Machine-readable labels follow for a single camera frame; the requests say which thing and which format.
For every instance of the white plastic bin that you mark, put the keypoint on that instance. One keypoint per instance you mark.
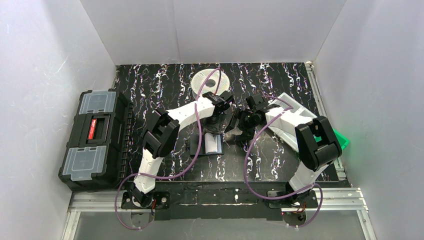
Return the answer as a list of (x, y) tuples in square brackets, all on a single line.
[(293, 114)]

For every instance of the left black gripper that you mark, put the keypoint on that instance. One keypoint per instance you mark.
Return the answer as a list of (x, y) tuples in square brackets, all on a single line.
[(216, 120)]

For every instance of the green plastic bin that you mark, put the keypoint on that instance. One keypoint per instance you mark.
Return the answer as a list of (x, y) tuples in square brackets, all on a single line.
[(343, 141)]

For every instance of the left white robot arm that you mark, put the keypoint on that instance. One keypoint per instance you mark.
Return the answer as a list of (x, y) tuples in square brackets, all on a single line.
[(161, 132)]

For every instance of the aluminium frame rail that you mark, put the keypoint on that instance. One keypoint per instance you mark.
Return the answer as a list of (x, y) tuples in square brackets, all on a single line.
[(334, 199)]

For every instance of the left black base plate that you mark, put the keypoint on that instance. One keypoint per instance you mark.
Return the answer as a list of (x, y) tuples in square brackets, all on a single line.
[(154, 200)]

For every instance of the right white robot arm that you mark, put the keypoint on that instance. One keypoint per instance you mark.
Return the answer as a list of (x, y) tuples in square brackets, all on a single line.
[(317, 144)]

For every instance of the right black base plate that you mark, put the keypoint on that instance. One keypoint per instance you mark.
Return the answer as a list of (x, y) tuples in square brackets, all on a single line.
[(298, 202)]

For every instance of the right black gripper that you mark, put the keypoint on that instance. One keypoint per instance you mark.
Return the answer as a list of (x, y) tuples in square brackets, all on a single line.
[(239, 122)]

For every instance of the white credit card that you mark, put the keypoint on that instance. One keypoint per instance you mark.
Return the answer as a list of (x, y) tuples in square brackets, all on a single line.
[(212, 144)]

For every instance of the black plastic toolbox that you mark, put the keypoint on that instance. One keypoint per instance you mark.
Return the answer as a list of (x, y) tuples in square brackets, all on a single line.
[(96, 156)]

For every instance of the white filament spool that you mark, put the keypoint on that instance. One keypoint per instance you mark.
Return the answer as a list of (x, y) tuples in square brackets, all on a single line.
[(215, 83)]

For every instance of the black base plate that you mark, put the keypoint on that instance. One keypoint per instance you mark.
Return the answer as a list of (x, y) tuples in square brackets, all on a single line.
[(298, 202), (154, 200)]

